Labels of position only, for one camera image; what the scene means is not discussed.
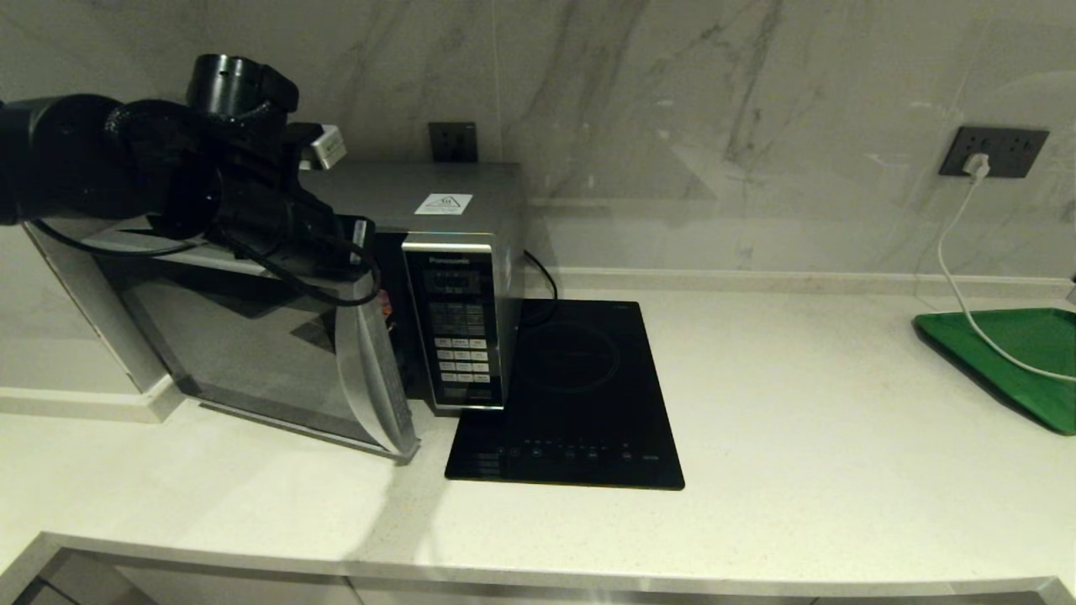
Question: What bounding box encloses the white power cable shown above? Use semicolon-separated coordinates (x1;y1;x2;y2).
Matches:
936;172;1076;382

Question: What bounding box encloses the white warning sticker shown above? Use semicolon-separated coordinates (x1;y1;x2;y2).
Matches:
414;193;474;215

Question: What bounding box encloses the black induction cooktop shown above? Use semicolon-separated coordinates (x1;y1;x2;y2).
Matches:
446;298;686;490

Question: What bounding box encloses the green plastic tray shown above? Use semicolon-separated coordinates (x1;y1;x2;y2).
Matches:
914;307;1076;434

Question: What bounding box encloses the wide black wall outlet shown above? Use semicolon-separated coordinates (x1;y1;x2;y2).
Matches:
939;125;1050;177

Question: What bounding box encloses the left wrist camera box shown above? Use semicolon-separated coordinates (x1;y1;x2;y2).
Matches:
301;124;347;171

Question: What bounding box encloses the small black wall outlet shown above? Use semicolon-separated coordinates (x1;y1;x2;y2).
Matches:
430;122;479;163

